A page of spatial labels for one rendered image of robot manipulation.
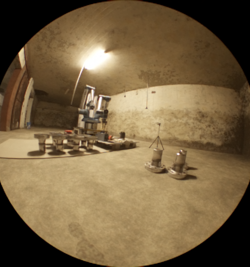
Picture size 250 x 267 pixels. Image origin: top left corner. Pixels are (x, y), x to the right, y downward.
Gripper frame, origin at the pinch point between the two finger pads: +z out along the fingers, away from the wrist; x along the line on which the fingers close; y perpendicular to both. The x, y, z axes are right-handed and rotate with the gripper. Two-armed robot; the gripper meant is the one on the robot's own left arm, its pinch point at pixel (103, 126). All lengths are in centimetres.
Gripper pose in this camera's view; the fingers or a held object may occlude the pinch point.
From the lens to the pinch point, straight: 191.3
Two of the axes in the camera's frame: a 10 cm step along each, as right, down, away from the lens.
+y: 8.7, 1.1, -4.8
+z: -1.1, 9.9, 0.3
